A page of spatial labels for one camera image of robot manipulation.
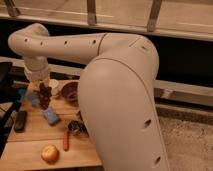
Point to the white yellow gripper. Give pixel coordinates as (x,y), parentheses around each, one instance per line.
(35,76)

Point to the dark red grape bunch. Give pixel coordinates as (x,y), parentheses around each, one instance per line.
(44,95)

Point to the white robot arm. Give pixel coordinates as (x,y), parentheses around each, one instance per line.
(115,91)

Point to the white paper cup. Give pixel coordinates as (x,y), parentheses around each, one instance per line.
(54,85)

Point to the light blue plastic cup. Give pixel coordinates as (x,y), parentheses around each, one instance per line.
(34,100)

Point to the black chair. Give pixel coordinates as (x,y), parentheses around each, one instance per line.
(7,94)

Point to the purple bowl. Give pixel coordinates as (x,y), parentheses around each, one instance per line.
(69,91)

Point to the blue sponge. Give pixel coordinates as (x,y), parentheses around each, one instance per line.
(51,117)

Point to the black remote control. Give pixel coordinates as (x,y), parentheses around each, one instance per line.
(20,121)

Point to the orange carrot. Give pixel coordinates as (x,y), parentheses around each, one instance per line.
(66,140)

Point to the red yellow apple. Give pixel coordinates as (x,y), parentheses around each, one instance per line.
(50,153)

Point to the metal ladle black handle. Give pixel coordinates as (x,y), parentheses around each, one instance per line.
(76,127)

